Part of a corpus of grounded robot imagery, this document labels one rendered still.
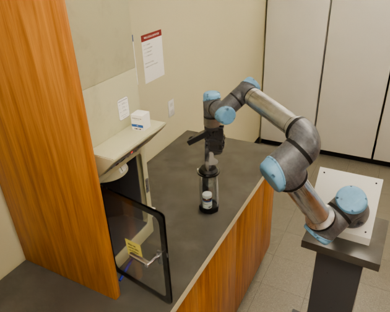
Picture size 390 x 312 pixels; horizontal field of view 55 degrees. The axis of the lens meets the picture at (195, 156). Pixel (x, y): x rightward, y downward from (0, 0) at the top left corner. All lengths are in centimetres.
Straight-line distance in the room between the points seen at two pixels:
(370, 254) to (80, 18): 142
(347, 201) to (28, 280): 130
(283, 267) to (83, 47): 223
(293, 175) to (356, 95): 292
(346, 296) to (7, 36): 172
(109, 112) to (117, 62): 17
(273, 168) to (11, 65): 85
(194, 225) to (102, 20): 100
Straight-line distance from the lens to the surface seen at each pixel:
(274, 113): 138
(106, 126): 133
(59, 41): 105
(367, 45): 399
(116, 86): 135
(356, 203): 158
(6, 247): 177
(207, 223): 181
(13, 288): 172
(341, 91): 412
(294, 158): 124
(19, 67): 121
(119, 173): 148
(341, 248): 176
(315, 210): 145
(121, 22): 136
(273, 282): 285
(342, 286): 195
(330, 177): 184
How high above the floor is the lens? 208
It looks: 29 degrees down
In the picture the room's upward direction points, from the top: 2 degrees counter-clockwise
